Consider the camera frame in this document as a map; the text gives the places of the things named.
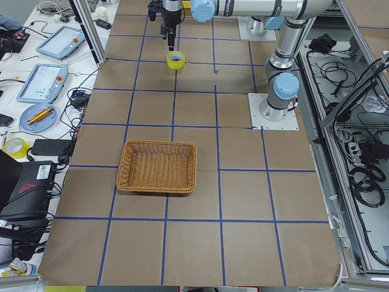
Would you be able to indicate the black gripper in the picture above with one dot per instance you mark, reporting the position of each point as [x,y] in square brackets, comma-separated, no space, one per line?
[171,16]

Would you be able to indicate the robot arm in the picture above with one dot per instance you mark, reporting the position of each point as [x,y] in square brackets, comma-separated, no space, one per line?
[293,19]
[258,25]

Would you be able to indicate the spare yellow tape roll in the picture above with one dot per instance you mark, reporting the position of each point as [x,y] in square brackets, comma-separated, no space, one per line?
[16,148]

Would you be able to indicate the teach pendant far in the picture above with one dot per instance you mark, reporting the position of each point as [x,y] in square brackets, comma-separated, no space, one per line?
[62,43]

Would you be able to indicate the teach pendant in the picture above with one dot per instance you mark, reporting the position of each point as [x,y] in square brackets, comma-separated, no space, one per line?
[43,84]
[62,43]

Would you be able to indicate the brown wicker basket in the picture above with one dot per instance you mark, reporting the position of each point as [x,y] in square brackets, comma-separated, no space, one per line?
[157,166]

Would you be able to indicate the teach pendant near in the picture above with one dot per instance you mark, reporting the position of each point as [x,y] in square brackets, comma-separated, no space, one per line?
[43,84]

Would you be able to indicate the blue plate with brass part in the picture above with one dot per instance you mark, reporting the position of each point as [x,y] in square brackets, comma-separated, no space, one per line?
[38,117]

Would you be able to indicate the black power adapter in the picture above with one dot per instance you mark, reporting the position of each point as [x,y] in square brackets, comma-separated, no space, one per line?
[50,147]

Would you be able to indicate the black computer box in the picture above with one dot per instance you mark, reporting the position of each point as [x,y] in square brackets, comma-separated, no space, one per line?
[24,188]

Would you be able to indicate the aluminium frame post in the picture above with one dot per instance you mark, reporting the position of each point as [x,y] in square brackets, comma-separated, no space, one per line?
[84,18]

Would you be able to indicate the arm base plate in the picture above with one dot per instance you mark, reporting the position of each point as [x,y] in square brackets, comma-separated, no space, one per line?
[264,117]
[244,35]

